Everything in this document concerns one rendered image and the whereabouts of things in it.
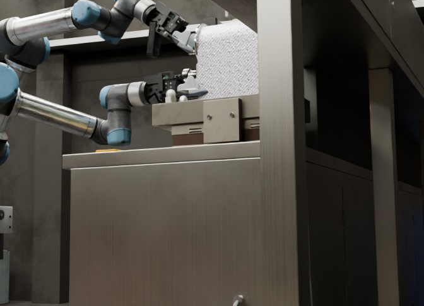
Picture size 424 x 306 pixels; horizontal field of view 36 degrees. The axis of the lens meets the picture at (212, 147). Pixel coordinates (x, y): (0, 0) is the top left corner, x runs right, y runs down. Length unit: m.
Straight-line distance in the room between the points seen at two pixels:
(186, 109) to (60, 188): 4.84
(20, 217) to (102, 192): 5.21
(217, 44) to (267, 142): 0.97
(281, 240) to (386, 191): 0.91
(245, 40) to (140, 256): 0.70
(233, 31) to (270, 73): 0.92
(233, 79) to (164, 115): 0.26
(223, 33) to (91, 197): 0.62
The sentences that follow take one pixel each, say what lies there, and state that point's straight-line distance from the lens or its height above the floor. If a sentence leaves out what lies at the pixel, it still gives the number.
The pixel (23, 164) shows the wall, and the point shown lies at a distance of 7.01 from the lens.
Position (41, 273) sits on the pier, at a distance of 6.65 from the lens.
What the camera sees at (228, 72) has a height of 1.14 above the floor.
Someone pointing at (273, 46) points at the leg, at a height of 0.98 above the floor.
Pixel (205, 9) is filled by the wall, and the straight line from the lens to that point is 6.46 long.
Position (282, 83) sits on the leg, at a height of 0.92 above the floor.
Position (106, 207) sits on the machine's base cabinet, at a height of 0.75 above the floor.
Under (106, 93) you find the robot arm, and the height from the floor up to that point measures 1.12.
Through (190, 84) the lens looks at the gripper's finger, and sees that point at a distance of 1.97.
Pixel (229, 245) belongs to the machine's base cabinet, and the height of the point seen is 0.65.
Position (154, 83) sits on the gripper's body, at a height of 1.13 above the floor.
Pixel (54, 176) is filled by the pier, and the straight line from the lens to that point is 6.59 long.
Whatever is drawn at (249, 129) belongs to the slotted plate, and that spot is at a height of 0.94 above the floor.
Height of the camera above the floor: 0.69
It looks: 7 degrees up
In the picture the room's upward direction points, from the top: 1 degrees counter-clockwise
